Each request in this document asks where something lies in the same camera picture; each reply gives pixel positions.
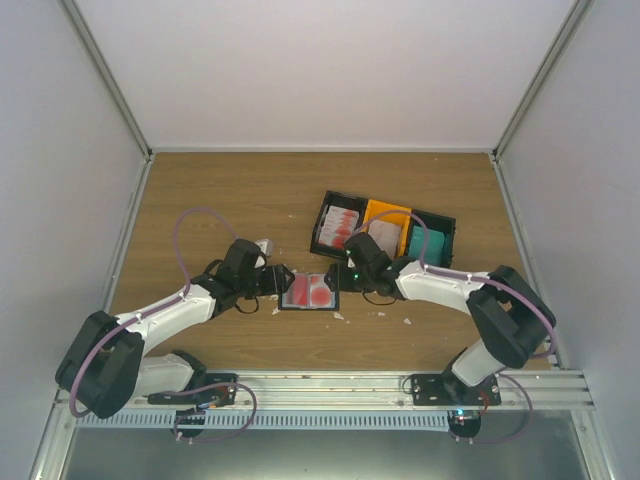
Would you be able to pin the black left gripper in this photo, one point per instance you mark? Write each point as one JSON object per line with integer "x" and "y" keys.
{"x": 276, "y": 283}

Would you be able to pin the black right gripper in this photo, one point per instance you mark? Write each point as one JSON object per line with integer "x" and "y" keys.
{"x": 338, "y": 280}

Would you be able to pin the black leather card holder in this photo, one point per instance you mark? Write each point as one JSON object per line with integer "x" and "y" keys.
{"x": 309, "y": 308}

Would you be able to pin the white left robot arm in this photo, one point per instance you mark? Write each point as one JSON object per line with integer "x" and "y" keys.
{"x": 108, "y": 364}

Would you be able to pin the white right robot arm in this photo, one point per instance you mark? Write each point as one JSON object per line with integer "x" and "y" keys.
{"x": 513, "y": 322}

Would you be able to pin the red white card stack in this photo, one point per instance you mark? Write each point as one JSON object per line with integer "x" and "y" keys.
{"x": 337, "y": 225}

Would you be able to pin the teal card stack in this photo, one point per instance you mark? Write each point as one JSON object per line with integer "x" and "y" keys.
{"x": 435, "y": 245}

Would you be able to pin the black left storage bin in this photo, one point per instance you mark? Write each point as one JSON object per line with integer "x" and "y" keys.
{"x": 342, "y": 200}

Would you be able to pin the black storage bin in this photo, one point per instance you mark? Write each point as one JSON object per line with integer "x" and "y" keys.
{"x": 342, "y": 200}
{"x": 444, "y": 224}

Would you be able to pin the yellow middle storage bin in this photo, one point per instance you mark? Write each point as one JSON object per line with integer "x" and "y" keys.
{"x": 394, "y": 214}

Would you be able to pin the black right storage bin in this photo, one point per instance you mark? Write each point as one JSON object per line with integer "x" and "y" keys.
{"x": 444, "y": 224}

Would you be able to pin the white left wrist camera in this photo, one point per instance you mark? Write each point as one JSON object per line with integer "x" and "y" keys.
{"x": 266, "y": 246}

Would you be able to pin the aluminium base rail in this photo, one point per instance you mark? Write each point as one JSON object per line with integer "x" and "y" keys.
{"x": 389, "y": 390}

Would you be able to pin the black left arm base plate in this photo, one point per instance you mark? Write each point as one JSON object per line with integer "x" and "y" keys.
{"x": 220, "y": 396}

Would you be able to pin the grey slotted cable duct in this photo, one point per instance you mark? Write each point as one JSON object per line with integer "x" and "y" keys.
{"x": 277, "y": 419}

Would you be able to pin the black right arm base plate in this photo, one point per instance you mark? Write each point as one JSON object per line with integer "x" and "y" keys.
{"x": 430, "y": 390}

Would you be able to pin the aluminium corner post left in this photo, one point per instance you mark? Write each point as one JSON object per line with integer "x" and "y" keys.
{"x": 89, "y": 43}

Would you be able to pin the aluminium corner post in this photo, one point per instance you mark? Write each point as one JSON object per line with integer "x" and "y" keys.
{"x": 568, "y": 27}
{"x": 89, "y": 43}

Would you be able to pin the aluminium corner post right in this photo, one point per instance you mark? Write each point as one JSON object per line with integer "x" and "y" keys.
{"x": 568, "y": 27}

